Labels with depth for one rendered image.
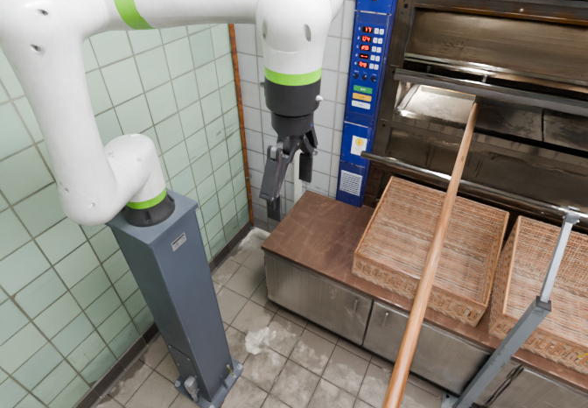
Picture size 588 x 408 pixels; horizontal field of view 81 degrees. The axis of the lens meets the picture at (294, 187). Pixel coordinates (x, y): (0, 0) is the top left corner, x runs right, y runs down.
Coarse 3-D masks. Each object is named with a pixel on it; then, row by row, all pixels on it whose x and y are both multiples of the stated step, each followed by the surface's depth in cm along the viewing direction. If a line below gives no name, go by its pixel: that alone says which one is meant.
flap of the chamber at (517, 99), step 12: (432, 72) 147; (420, 84) 134; (432, 84) 131; (444, 84) 129; (456, 84) 128; (492, 96) 124; (504, 96) 122; (516, 96) 120; (564, 96) 127; (552, 108) 117; (564, 108) 115; (576, 108) 114
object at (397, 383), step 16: (464, 144) 135; (464, 160) 128; (448, 192) 114; (448, 208) 107; (432, 240) 99; (432, 256) 93; (432, 272) 89; (416, 304) 82; (416, 320) 79; (416, 336) 76; (400, 352) 74; (400, 368) 71; (400, 384) 68; (384, 400) 67; (400, 400) 67
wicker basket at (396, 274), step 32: (384, 192) 173; (384, 224) 188; (416, 224) 180; (448, 224) 172; (480, 224) 164; (384, 256) 171; (416, 256) 171; (448, 256) 171; (416, 288) 148; (448, 288) 157; (480, 288) 155
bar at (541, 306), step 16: (384, 160) 134; (432, 176) 127; (448, 176) 125; (496, 192) 119; (512, 192) 118; (544, 208) 114; (560, 208) 112; (576, 208) 112; (560, 240) 112; (560, 256) 111; (544, 288) 111; (544, 304) 110; (528, 320) 114; (512, 336) 122; (496, 352) 133; (512, 352) 126; (496, 368) 135; (480, 384) 145; (448, 400) 174; (464, 400) 158
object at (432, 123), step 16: (400, 112) 162; (432, 128) 156; (448, 128) 153; (464, 128) 151; (480, 128) 151; (496, 144) 147; (512, 144) 144; (528, 144) 141; (544, 144) 140; (560, 160) 138; (576, 160) 135
